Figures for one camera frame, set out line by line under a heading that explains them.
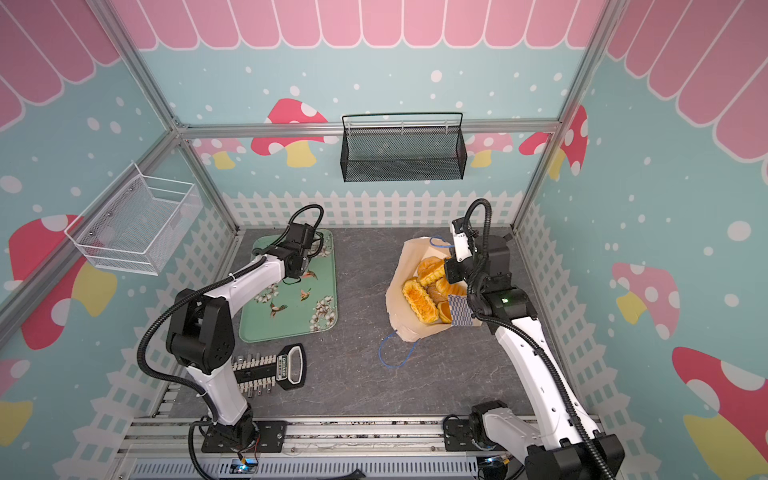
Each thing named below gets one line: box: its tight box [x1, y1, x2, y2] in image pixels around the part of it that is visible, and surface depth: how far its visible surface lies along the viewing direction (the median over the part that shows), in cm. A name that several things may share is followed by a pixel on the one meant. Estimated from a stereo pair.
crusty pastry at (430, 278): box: [418, 265, 445, 287], surface depth 94 cm
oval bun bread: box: [435, 277, 468, 301], surface depth 92 cm
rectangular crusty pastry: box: [402, 278, 439, 324], surface depth 91 cm
